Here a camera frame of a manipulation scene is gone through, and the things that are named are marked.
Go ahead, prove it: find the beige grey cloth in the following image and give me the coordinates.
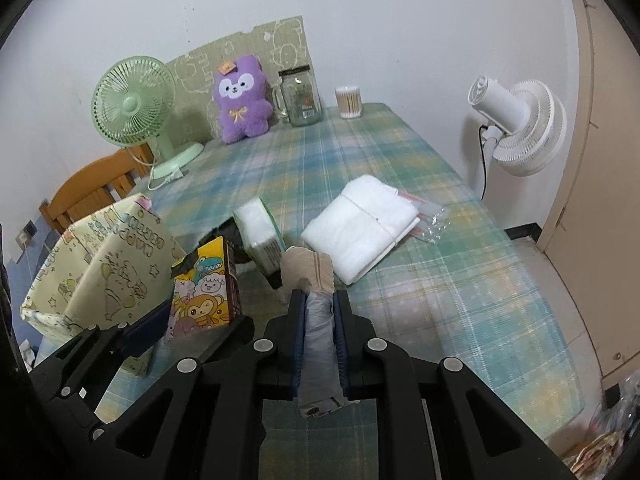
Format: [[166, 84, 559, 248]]
[[281, 246, 352, 418]]

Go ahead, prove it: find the white towel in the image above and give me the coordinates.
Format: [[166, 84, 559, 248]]
[[302, 174, 418, 285]]

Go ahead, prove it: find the yellow cartoon storage box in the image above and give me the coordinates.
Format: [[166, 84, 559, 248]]
[[20, 194, 186, 344]]

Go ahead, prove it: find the cartoon snack box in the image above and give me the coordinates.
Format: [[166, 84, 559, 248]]
[[165, 236, 242, 342]]

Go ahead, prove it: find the black plastic bag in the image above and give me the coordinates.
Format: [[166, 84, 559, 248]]
[[194, 217, 252, 278]]

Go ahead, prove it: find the tissue pack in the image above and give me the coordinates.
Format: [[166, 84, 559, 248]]
[[233, 196, 285, 276]]

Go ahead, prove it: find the clear plastic bag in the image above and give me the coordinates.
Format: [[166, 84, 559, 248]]
[[398, 191, 449, 244]]

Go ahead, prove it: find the green desk fan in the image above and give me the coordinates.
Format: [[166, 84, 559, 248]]
[[90, 55, 204, 185]]

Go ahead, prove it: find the beige door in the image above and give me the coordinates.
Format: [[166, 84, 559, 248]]
[[538, 0, 639, 389]]

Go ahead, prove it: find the purple plush bear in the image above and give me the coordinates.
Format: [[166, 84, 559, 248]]
[[213, 54, 273, 144]]

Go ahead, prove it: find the glass mason jar mug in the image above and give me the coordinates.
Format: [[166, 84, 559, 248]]
[[272, 65, 322, 127]]

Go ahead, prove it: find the cotton swab container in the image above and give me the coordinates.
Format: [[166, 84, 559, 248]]
[[334, 86, 362, 119]]

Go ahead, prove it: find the white standing fan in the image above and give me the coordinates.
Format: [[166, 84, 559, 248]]
[[468, 76, 567, 198]]

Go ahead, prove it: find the green patterned board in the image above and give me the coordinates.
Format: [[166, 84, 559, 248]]
[[167, 15, 312, 146]]

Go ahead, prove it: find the wall power socket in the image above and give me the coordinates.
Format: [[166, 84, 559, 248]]
[[15, 220, 37, 252]]

